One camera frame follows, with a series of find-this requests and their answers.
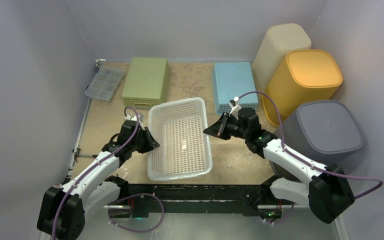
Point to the olive green plastic crate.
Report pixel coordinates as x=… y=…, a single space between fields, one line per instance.
x=146 y=83

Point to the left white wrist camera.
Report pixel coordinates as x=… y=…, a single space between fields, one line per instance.
x=130 y=117

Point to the light blue plastic crate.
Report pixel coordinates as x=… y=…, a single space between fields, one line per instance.
x=229 y=80

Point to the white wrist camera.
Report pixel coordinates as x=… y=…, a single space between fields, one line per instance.
x=130 y=117
x=234 y=107

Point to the yellow mesh basket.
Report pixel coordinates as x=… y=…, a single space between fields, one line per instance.
x=302 y=76

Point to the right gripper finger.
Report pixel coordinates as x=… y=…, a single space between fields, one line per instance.
x=217 y=130
x=222 y=122

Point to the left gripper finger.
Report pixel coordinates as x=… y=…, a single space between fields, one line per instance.
x=139 y=117
x=149 y=143

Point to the beige plastic bin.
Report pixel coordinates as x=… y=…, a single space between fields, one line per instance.
x=278 y=41

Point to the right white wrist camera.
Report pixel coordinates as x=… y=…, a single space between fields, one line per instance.
x=234 y=107

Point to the aluminium frame rail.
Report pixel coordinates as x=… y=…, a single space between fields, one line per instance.
x=326 y=201

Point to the grey mesh basket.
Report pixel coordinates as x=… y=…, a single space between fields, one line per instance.
x=324 y=131

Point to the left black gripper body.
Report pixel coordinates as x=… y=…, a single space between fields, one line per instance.
x=138 y=145

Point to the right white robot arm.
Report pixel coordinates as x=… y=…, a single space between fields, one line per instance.
x=304 y=165

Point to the clear compartment organizer box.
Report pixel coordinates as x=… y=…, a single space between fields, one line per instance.
x=105 y=83

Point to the white plastic tray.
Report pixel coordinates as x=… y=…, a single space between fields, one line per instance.
x=184 y=150

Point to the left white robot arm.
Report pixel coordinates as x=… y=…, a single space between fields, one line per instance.
x=65 y=209

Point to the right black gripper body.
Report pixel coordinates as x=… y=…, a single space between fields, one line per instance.
x=225 y=124

